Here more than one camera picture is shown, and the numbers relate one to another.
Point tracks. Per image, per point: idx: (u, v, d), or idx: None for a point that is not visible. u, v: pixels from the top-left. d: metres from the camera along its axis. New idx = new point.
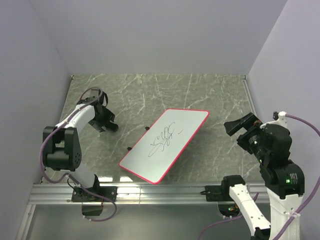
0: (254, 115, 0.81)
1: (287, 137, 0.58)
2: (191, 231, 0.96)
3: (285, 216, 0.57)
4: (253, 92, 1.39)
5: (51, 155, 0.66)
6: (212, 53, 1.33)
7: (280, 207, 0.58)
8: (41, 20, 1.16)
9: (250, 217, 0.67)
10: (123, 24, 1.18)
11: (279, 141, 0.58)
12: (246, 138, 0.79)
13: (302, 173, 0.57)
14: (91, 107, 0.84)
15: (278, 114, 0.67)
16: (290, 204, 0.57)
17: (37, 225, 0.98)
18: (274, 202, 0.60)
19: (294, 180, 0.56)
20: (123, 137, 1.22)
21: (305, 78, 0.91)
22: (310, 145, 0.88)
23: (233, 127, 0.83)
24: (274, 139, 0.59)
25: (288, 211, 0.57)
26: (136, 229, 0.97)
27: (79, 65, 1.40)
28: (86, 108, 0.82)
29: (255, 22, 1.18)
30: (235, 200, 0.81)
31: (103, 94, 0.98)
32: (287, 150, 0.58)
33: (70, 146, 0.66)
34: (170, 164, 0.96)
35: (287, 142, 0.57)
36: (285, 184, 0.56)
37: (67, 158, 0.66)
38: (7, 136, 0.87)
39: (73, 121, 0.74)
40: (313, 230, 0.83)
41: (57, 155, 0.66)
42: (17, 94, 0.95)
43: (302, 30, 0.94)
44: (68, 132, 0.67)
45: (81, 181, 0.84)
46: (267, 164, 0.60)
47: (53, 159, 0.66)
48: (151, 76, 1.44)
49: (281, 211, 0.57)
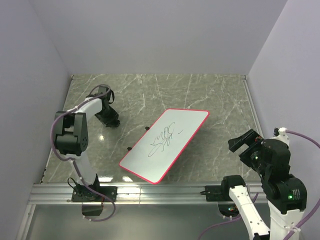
0: (254, 131, 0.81)
1: (285, 150, 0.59)
2: (190, 231, 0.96)
3: (285, 230, 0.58)
4: (253, 92, 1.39)
5: (60, 137, 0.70)
6: (212, 53, 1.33)
7: (280, 221, 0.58)
8: (41, 19, 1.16)
9: (249, 222, 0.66)
10: (123, 24, 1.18)
11: (278, 154, 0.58)
12: (247, 154, 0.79)
13: (304, 187, 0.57)
14: (99, 100, 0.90)
15: (278, 130, 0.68)
16: (292, 219, 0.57)
17: (37, 225, 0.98)
18: (276, 215, 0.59)
19: (296, 196, 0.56)
20: (123, 137, 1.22)
21: (305, 78, 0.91)
22: (310, 145, 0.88)
23: (235, 143, 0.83)
24: (272, 153, 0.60)
25: (289, 225, 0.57)
26: (136, 229, 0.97)
27: (79, 65, 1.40)
28: (94, 100, 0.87)
29: (256, 22, 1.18)
30: (234, 201, 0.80)
31: (111, 90, 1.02)
32: (287, 164, 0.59)
33: (79, 128, 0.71)
34: (170, 163, 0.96)
35: (286, 155, 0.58)
36: (287, 199, 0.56)
37: (75, 140, 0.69)
38: (7, 136, 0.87)
39: (83, 109, 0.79)
40: (313, 231, 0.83)
41: (66, 138, 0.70)
42: (17, 94, 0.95)
43: (302, 31, 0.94)
44: (79, 116, 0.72)
45: (82, 174, 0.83)
46: (268, 178, 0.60)
47: (62, 140, 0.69)
48: (151, 76, 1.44)
49: (282, 225, 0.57)
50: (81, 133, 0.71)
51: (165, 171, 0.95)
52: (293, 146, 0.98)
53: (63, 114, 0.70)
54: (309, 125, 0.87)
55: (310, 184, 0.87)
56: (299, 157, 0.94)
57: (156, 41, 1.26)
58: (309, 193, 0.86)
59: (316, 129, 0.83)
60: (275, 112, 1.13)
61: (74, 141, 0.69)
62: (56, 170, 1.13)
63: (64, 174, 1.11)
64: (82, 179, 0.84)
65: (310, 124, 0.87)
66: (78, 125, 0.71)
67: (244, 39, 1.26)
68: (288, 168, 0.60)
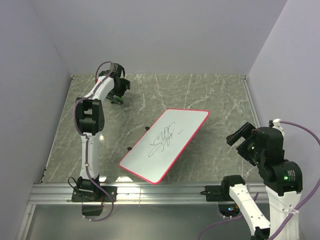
0: (250, 124, 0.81)
1: (278, 135, 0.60)
2: (190, 231, 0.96)
3: (284, 214, 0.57)
4: (253, 92, 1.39)
5: (82, 120, 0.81)
6: (213, 53, 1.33)
7: (279, 204, 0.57)
8: (41, 19, 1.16)
9: (250, 217, 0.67)
10: (123, 25, 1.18)
11: (272, 138, 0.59)
12: (244, 146, 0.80)
13: (299, 169, 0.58)
14: (111, 79, 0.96)
15: (273, 121, 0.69)
16: (289, 202, 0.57)
17: (36, 226, 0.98)
18: (273, 200, 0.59)
19: (292, 177, 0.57)
20: (123, 137, 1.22)
21: (306, 78, 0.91)
22: (310, 146, 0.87)
23: (231, 136, 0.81)
24: (266, 138, 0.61)
25: (287, 208, 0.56)
26: (136, 230, 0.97)
27: (79, 65, 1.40)
28: (107, 80, 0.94)
29: (255, 22, 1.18)
30: (234, 200, 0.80)
31: (121, 66, 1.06)
32: (281, 148, 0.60)
33: (96, 114, 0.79)
34: (170, 164, 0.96)
35: (279, 139, 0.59)
36: (283, 181, 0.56)
37: (93, 123, 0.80)
38: (7, 136, 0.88)
39: (98, 93, 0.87)
40: (314, 231, 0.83)
41: (86, 121, 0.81)
42: (17, 94, 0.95)
43: (302, 29, 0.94)
44: (95, 103, 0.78)
45: (89, 162, 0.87)
46: (264, 161, 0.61)
47: (83, 123, 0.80)
48: (151, 76, 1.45)
49: (280, 209, 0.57)
50: (99, 117, 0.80)
51: (165, 171, 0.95)
52: (292, 146, 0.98)
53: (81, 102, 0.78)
54: (309, 124, 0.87)
55: (309, 184, 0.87)
56: (298, 157, 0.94)
57: (156, 41, 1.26)
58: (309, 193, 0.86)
59: (316, 129, 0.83)
60: (275, 112, 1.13)
61: (93, 124, 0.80)
62: (56, 170, 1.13)
63: (64, 174, 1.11)
64: (87, 167, 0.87)
65: (310, 124, 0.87)
66: (95, 111, 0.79)
67: (244, 39, 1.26)
68: (283, 151, 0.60)
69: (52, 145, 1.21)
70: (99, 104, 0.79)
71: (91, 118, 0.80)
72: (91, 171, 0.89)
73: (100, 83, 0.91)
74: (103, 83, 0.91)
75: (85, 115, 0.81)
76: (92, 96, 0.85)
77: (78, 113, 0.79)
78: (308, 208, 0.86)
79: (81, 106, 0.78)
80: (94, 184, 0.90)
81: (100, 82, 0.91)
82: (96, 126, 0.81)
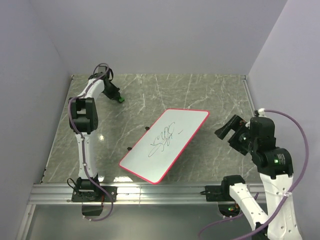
0: (238, 116, 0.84)
1: (270, 123, 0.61)
2: (190, 231, 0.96)
3: (278, 197, 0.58)
4: (253, 92, 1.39)
5: (76, 120, 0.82)
6: (213, 53, 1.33)
7: (272, 188, 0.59)
8: (41, 19, 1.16)
9: (250, 213, 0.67)
10: (123, 25, 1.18)
11: (264, 127, 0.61)
12: (235, 138, 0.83)
13: (289, 154, 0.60)
14: (101, 81, 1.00)
15: (258, 111, 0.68)
16: (282, 185, 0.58)
17: (36, 225, 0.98)
18: (267, 185, 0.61)
19: (282, 160, 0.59)
20: (123, 137, 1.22)
21: (305, 78, 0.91)
22: (309, 146, 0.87)
23: (222, 130, 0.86)
24: (259, 127, 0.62)
25: (281, 191, 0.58)
26: (136, 230, 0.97)
27: (79, 65, 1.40)
28: (97, 82, 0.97)
29: (255, 22, 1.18)
30: (235, 199, 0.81)
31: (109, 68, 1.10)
32: (272, 136, 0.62)
33: (90, 112, 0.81)
34: (170, 164, 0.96)
35: (271, 127, 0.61)
36: (274, 165, 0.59)
37: (89, 122, 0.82)
38: (7, 136, 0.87)
39: (90, 93, 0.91)
40: (315, 231, 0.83)
41: (80, 120, 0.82)
42: (17, 94, 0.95)
43: (302, 29, 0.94)
44: (89, 101, 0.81)
45: (87, 161, 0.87)
46: (257, 148, 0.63)
47: (78, 122, 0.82)
48: (151, 76, 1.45)
49: (275, 192, 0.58)
50: (93, 115, 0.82)
51: (165, 171, 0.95)
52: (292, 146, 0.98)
53: (74, 101, 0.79)
54: (309, 124, 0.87)
55: (309, 184, 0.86)
56: (298, 157, 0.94)
57: (156, 41, 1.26)
58: (310, 194, 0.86)
59: (317, 130, 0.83)
60: (275, 112, 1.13)
61: (88, 123, 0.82)
62: (55, 170, 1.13)
63: (64, 174, 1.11)
64: (85, 166, 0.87)
65: (311, 125, 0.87)
66: (90, 108, 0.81)
67: (244, 38, 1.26)
68: (274, 140, 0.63)
69: (52, 145, 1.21)
70: (92, 102, 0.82)
71: (86, 117, 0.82)
72: (89, 170, 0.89)
73: (91, 84, 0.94)
74: (93, 85, 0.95)
75: (78, 115, 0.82)
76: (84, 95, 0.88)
77: (73, 112, 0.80)
78: (308, 208, 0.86)
79: (75, 105, 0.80)
80: (93, 182, 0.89)
81: (90, 84, 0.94)
82: (91, 125, 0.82)
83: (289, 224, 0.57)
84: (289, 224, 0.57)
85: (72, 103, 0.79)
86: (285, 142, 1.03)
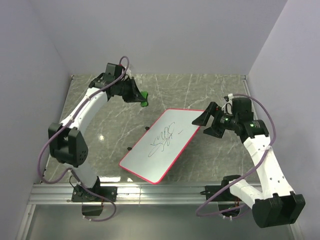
0: (214, 103, 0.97)
1: (246, 100, 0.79)
2: (190, 231, 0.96)
3: (260, 152, 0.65)
4: (253, 92, 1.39)
5: (57, 151, 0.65)
6: (213, 53, 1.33)
7: (254, 147, 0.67)
8: (41, 20, 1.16)
9: (250, 194, 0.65)
10: (123, 25, 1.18)
11: (242, 102, 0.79)
12: (216, 122, 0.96)
13: (262, 121, 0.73)
14: (103, 94, 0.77)
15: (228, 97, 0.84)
16: (262, 142, 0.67)
17: (37, 225, 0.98)
18: (250, 149, 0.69)
19: (256, 124, 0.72)
20: (123, 137, 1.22)
21: (305, 78, 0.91)
22: (310, 146, 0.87)
23: (205, 117, 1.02)
24: (238, 104, 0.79)
25: (262, 147, 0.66)
26: (136, 230, 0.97)
27: (79, 65, 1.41)
28: (96, 96, 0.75)
29: (255, 22, 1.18)
30: (234, 193, 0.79)
31: (119, 68, 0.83)
32: (250, 110, 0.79)
33: (73, 148, 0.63)
34: (170, 164, 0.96)
35: (247, 103, 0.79)
36: (250, 127, 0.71)
37: (72, 157, 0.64)
38: (7, 136, 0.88)
39: (79, 118, 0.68)
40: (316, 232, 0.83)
41: (62, 153, 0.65)
42: (17, 94, 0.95)
43: (302, 29, 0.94)
44: (72, 134, 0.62)
45: (82, 179, 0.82)
46: (237, 119, 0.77)
47: (59, 155, 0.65)
48: (151, 76, 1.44)
49: (257, 148, 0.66)
50: (77, 150, 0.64)
51: (165, 171, 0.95)
52: (292, 146, 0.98)
53: (56, 133, 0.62)
54: (310, 125, 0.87)
55: (309, 184, 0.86)
56: (298, 157, 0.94)
57: (156, 42, 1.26)
58: (310, 194, 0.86)
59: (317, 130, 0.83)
60: (275, 112, 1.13)
61: (70, 158, 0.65)
62: (55, 170, 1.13)
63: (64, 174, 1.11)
64: (81, 184, 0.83)
65: (311, 125, 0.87)
66: (72, 143, 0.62)
67: (244, 39, 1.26)
68: (252, 114, 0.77)
69: None
70: (78, 135, 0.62)
71: (68, 151, 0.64)
72: (86, 184, 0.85)
73: (86, 101, 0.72)
74: (89, 102, 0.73)
75: (61, 145, 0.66)
76: (71, 121, 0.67)
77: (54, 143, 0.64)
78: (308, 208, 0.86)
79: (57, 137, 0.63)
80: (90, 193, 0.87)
81: (86, 100, 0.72)
82: (73, 160, 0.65)
83: (276, 175, 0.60)
84: (276, 175, 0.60)
85: (53, 136, 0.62)
86: (286, 142, 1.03)
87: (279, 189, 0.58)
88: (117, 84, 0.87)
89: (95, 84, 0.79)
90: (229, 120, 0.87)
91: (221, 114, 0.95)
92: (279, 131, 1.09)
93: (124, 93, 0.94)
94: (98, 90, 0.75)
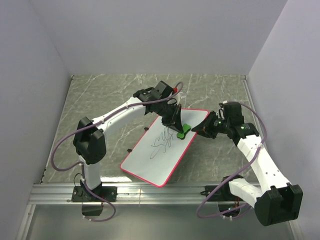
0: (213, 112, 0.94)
1: (236, 104, 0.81)
2: (190, 231, 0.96)
3: (253, 149, 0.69)
4: (253, 92, 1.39)
5: (79, 142, 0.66)
6: (213, 53, 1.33)
7: (247, 146, 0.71)
8: (41, 20, 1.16)
9: (251, 193, 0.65)
10: (123, 25, 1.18)
11: (232, 107, 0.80)
12: (210, 127, 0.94)
13: (252, 124, 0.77)
14: (141, 108, 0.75)
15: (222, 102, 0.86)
16: (254, 141, 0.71)
17: (36, 225, 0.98)
18: (244, 148, 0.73)
19: (247, 127, 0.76)
20: (123, 137, 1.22)
21: (305, 78, 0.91)
22: (310, 146, 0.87)
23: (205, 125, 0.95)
24: (228, 109, 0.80)
25: (254, 146, 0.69)
26: (136, 229, 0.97)
27: (80, 65, 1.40)
28: (135, 107, 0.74)
29: (256, 23, 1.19)
30: (234, 193, 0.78)
31: (169, 89, 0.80)
32: (240, 114, 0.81)
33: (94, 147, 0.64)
34: (174, 167, 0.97)
35: (237, 107, 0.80)
36: (242, 131, 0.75)
37: (87, 154, 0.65)
38: (7, 136, 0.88)
39: (110, 121, 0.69)
40: (315, 232, 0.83)
41: (81, 146, 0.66)
42: (17, 93, 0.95)
43: (302, 29, 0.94)
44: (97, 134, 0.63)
45: (86, 177, 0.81)
46: (229, 124, 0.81)
47: (79, 147, 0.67)
48: (151, 76, 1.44)
49: (249, 147, 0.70)
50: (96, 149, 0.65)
51: (170, 173, 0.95)
52: (292, 146, 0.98)
53: (85, 127, 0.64)
54: (310, 125, 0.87)
55: (309, 184, 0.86)
56: (298, 157, 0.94)
57: (156, 41, 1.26)
58: (310, 194, 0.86)
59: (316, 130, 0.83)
60: (275, 112, 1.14)
61: (86, 153, 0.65)
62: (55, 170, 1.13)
63: (64, 174, 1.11)
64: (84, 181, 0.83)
65: (311, 125, 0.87)
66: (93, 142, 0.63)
67: (244, 39, 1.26)
68: (242, 118, 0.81)
69: (52, 144, 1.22)
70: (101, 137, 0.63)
71: (87, 146, 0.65)
72: (89, 184, 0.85)
73: (124, 108, 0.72)
74: (127, 110, 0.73)
75: (84, 138, 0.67)
76: (102, 122, 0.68)
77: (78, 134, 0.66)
78: (309, 208, 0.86)
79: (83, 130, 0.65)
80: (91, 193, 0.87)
81: (124, 107, 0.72)
82: (87, 156, 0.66)
83: (271, 169, 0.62)
84: (271, 169, 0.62)
85: (80, 129, 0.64)
86: (286, 142, 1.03)
87: (276, 181, 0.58)
88: (161, 103, 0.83)
89: (140, 95, 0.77)
90: (222, 123, 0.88)
91: (215, 117, 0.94)
92: (279, 131, 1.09)
93: (163, 114, 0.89)
94: (140, 102, 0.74)
